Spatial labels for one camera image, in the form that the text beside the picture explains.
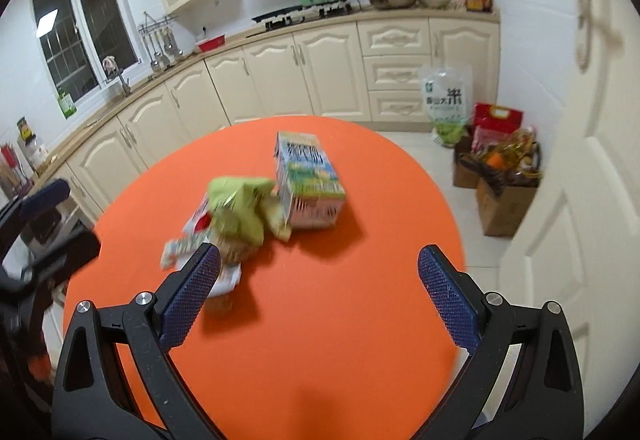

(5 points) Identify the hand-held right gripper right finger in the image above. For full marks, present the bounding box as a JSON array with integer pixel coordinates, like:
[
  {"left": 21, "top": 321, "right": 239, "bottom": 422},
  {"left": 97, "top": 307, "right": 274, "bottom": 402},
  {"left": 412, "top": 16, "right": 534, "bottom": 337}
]
[{"left": 418, "top": 245, "right": 585, "bottom": 440}]

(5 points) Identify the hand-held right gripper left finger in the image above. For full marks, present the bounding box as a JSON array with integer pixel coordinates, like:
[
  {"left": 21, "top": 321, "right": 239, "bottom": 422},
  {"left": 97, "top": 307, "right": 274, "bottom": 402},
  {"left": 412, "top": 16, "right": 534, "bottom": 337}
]
[{"left": 51, "top": 242, "right": 221, "bottom": 440}]

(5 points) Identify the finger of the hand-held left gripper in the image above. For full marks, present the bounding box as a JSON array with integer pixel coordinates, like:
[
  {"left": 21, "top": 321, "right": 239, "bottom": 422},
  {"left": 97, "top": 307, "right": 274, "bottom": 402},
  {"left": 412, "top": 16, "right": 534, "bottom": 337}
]
[
  {"left": 20, "top": 227, "right": 101, "bottom": 291},
  {"left": 0, "top": 179, "right": 71, "bottom": 256}
]

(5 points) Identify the white red snack wrapper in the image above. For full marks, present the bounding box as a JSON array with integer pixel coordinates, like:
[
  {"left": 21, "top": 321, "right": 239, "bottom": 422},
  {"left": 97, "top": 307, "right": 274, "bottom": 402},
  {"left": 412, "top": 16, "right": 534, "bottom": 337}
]
[{"left": 160, "top": 193, "right": 246, "bottom": 316}]

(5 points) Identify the lime green snack packet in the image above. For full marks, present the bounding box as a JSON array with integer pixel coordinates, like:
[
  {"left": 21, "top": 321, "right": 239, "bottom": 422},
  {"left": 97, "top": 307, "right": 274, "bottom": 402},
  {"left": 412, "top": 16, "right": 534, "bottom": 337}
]
[{"left": 206, "top": 176, "right": 294, "bottom": 244}]

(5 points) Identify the blue white drink carton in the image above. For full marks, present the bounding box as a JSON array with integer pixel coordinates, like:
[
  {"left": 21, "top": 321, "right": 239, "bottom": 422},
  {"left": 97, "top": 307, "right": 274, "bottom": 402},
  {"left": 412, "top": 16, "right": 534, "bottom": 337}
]
[{"left": 274, "top": 131, "right": 347, "bottom": 230}]

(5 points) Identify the red chopsticks holder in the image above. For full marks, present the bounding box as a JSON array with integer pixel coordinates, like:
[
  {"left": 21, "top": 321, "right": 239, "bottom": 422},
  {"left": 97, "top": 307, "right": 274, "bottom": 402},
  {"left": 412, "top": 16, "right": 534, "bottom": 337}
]
[{"left": 0, "top": 142, "right": 27, "bottom": 202}]

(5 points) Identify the clear storage jar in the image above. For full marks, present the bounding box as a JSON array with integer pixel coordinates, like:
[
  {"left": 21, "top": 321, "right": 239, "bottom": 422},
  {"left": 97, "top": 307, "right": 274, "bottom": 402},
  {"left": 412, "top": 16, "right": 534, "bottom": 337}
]
[{"left": 17, "top": 117, "right": 51, "bottom": 172}]

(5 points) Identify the green glass bottle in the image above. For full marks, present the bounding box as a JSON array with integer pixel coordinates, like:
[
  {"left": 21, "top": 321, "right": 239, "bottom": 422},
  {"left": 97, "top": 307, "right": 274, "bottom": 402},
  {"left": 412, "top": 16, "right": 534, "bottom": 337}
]
[{"left": 56, "top": 87, "right": 77, "bottom": 120}]

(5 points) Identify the small cardboard box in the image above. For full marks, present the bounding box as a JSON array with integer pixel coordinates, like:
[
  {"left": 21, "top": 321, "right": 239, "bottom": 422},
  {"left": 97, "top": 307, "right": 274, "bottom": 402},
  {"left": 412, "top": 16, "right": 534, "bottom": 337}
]
[{"left": 452, "top": 135, "right": 482, "bottom": 189}]

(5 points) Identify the round orange table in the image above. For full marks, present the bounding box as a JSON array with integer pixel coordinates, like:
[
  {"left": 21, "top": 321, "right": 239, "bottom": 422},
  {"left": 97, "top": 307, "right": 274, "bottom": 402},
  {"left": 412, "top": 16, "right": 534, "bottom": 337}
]
[{"left": 62, "top": 116, "right": 467, "bottom": 440}]

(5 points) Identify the steel faucet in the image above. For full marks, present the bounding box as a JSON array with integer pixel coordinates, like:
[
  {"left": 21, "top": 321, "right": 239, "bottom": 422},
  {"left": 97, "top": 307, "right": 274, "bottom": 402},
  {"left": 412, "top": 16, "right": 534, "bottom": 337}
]
[{"left": 112, "top": 67, "right": 132, "bottom": 97}]

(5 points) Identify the white panel door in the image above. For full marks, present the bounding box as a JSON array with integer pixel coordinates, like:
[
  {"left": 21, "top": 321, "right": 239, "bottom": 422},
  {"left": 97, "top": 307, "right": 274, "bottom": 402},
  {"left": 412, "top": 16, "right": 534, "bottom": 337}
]
[{"left": 497, "top": 0, "right": 640, "bottom": 423}]

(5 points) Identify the kitchen window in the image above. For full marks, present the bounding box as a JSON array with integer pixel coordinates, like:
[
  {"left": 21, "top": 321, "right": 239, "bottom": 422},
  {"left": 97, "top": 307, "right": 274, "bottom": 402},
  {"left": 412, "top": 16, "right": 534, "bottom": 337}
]
[{"left": 30, "top": 0, "right": 142, "bottom": 102}]

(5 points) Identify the utensil rack with ladles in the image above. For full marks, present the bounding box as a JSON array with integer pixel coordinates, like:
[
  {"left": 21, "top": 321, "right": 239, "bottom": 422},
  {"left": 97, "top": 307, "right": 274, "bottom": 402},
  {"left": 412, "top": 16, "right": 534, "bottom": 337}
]
[{"left": 139, "top": 11, "right": 185, "bottom": 72}]

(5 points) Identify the clear white rice bag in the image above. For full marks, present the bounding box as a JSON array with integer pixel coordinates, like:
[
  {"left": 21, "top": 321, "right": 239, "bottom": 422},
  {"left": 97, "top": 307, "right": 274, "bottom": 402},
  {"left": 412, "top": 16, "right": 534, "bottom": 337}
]
[{"left": 419, "top": 65, "right": 475, "bottom": 149}]

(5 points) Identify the red plastic basin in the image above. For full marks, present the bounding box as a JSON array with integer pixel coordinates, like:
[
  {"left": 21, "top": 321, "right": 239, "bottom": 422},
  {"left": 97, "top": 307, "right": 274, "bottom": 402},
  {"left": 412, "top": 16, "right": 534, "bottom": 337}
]
[{"left": 194, "top": 34, "right": 227, "bottom": 54}]

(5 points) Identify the gas stove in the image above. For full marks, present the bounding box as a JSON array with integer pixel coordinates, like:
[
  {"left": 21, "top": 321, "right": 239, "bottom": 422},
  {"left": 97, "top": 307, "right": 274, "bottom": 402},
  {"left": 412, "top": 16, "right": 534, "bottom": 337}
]
[{"left": 250, "top": 2, "right": 354, "bottom": 31}]

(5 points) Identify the silver door handle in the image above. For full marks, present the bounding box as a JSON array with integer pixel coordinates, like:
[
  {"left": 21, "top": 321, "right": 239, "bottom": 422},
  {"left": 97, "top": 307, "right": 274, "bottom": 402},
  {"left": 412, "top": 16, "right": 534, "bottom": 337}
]
[{"left": 562, "top": 0, "right": 624, "bottom": 72}]

